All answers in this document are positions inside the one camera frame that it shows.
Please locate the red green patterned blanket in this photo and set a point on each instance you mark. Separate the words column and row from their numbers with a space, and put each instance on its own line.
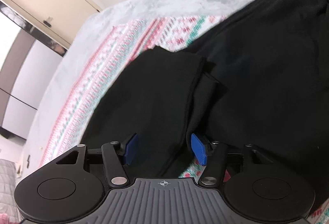
column 256, row 79

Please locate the white panel wardrobe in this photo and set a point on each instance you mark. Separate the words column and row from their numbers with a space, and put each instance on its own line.
column 27, row 66

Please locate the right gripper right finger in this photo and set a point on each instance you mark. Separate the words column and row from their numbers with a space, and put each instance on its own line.
column 199, row 149

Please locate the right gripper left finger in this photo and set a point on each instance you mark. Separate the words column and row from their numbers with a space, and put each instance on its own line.
column 131, row 148

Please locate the black pants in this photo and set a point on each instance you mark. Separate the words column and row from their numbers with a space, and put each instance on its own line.
column 259, row 77

